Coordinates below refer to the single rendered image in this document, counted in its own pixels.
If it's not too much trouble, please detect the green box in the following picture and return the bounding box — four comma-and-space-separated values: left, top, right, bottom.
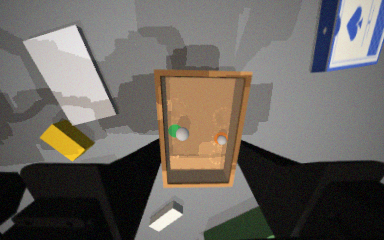
203, 207, 274, 240

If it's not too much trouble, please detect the wooden ball-in-hole puzzle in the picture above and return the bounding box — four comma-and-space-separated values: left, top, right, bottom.
154, 69, 253, 188

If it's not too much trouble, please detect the white flat rectangular board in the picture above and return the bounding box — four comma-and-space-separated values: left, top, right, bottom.
23, 25, 119, 126

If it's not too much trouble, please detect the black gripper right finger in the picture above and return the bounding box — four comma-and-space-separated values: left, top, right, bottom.
237, 140, 384, 238

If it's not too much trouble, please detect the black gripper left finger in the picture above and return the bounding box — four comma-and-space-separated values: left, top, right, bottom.
20, 138, 161, 240

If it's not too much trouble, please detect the white rectangular block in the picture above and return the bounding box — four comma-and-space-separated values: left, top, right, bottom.
149, 201, 183, 231

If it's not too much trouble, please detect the yellow rectangular block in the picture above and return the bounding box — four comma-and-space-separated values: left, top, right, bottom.
41, 120, 95, 161

